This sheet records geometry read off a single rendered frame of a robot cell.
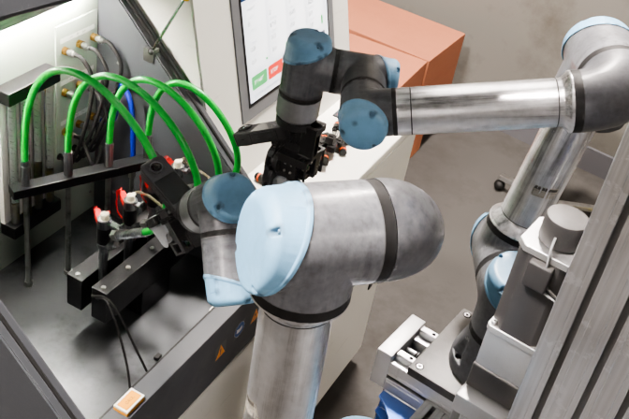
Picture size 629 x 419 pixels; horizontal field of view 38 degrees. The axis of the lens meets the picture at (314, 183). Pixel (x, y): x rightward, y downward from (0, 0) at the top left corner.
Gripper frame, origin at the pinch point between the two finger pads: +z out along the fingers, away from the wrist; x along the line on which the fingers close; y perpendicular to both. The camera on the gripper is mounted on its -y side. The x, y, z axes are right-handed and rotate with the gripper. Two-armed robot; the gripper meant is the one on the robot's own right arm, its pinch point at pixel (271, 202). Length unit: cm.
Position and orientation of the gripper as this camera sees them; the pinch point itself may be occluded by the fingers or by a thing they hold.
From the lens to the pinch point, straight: 169.6
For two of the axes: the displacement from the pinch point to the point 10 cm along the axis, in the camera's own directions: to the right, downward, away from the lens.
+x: 4.7, -4.4, 7.6
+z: -1.5, 8.1, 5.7
